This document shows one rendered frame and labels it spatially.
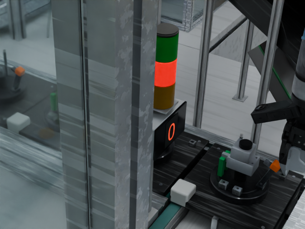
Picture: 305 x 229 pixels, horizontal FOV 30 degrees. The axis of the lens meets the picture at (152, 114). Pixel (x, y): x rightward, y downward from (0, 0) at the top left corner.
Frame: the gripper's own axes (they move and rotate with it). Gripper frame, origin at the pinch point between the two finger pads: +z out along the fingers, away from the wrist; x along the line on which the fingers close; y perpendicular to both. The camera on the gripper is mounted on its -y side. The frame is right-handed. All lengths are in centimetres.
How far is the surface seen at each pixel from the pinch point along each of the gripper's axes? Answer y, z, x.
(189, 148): -25.7, 9.3, 6.1
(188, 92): -46, 20, 46
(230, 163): -11.4, 2.3, -2.2
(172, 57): -18.9, -30.8, -19.9
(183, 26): -69, 18, 86
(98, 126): 11, -66, -84
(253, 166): -6.1, 1.0, -1.9
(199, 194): -15.7, 9.2, -8.2
